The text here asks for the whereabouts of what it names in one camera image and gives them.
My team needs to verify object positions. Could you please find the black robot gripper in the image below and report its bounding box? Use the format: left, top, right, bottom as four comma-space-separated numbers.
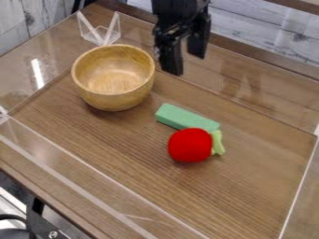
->
151, 0, 211, 76

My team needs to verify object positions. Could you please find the green rectangular block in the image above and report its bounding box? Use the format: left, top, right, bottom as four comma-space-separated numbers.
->
155, 104, 219, 132

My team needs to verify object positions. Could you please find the light wooden bowl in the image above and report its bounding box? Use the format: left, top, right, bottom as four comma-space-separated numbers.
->
71, 44, 157, 111

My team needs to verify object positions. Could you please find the red plush apple toy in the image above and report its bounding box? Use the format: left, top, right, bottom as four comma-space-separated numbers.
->
167, 128, 226, 162

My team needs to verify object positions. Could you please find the clear acrylic front barrier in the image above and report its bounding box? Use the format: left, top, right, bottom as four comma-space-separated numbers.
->
0, 108, 209, 239

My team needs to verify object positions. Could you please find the clear acrylic corner bracket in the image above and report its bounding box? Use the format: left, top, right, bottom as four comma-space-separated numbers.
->
77, 12, 122, 46

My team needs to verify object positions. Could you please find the black table leg bracket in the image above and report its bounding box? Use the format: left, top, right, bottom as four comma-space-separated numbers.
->
27, 198, 71, 239

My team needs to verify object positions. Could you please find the black cable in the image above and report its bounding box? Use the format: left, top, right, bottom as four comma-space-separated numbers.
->
0, 214, 35, 239

